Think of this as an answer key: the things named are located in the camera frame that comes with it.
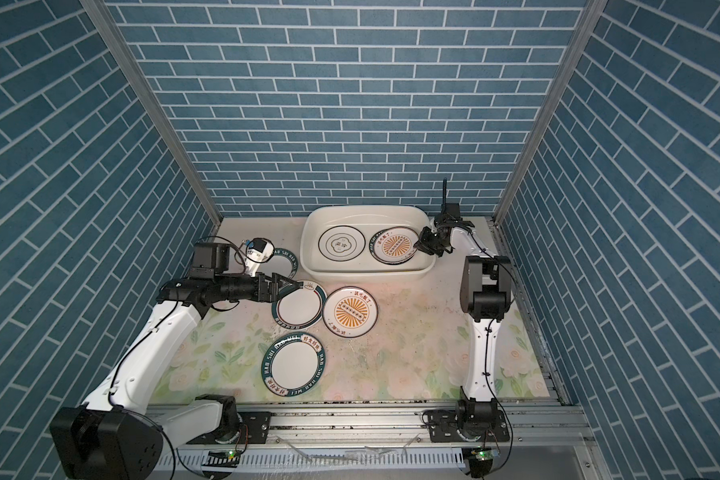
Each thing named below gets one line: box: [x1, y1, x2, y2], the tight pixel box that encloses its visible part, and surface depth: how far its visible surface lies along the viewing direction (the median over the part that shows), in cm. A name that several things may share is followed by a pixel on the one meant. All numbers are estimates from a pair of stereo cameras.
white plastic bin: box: [300, 205, 437, 283], surface depth 113 cm
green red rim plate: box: [271, 280, 328, 330], surface depth 95 cm
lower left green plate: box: [261, 332, 327, 397], surface depth 86 cm
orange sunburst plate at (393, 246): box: [369, 226, 419, 265], surface depth 111 cm
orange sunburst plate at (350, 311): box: [322, 286, 379, 339], surface depth 96 cm
